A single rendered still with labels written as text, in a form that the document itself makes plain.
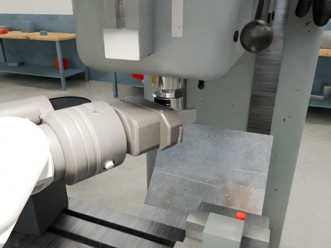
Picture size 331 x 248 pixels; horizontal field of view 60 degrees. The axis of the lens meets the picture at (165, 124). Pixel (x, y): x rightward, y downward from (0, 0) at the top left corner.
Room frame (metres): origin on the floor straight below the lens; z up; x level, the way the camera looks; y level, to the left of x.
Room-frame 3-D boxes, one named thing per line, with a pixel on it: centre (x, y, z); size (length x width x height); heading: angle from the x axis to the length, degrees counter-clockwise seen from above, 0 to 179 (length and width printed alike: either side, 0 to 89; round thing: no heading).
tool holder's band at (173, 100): (0.41, 0.00, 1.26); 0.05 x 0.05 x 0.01
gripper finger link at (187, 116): (0.39, -0.02, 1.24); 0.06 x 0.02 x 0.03; 133
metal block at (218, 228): (0.37, -0.10, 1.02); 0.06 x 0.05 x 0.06; 69
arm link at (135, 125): (0.35, 0.06, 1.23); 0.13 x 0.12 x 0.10; 43
